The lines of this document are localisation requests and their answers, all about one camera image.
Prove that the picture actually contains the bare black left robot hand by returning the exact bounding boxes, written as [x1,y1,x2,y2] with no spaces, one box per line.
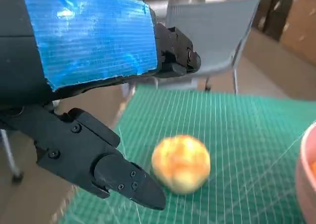
[0,0,202,211]

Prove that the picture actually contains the round toy bread bun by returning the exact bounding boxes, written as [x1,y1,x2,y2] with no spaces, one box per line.
[151,134,212,195]

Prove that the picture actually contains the pink bowl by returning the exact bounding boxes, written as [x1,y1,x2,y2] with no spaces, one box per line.
[295,121,316,224]

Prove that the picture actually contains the grey mesh chair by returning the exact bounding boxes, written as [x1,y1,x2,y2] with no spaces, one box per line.
[155,0,269,95]

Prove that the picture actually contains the grey chair leg with caster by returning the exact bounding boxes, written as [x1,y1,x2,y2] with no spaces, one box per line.
[0,129,25,184]

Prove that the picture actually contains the green cutting mat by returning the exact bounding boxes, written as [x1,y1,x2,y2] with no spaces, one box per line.
[50,84,316,224]

